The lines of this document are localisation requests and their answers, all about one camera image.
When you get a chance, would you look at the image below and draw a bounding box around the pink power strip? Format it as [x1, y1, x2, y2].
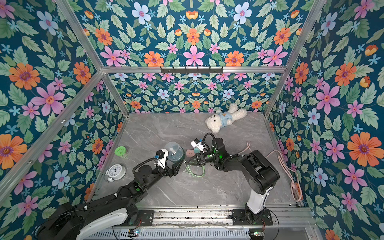
[186, 149, 195, 158]

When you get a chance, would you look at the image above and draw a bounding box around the green charging cable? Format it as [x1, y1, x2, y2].
[184, 152, 206, 178]

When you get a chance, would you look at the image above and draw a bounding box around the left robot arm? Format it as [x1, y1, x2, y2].
[35, 158, 183, 240]

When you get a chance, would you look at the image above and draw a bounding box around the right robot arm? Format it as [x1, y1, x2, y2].
[185, 133, 280, 225]

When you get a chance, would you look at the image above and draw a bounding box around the white teddy bear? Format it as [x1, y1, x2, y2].
[205, 103, 247, 133]

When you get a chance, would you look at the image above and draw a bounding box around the green tape roll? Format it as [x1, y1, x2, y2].
[114, 146, 128, 158]

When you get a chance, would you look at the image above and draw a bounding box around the white alarm clock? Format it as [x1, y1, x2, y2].
[106, 164, 127, 182]

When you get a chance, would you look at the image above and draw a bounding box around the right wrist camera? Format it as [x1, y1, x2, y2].
[191, 139, 208, 154]

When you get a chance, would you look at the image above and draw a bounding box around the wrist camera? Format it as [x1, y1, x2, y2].
[155, 149, 169, 170]
[191, 139, 208, 154]

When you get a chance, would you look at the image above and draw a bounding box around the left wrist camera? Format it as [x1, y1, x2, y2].
[155, 149, 169, 170]

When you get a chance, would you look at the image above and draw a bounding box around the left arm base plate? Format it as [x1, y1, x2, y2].
[125, 210, 155, 227]

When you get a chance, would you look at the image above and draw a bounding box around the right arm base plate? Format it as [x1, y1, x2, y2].
[228, 209, 274, 226]

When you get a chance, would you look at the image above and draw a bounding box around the black hook rail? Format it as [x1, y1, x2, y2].
[160, 67, 224, 74]

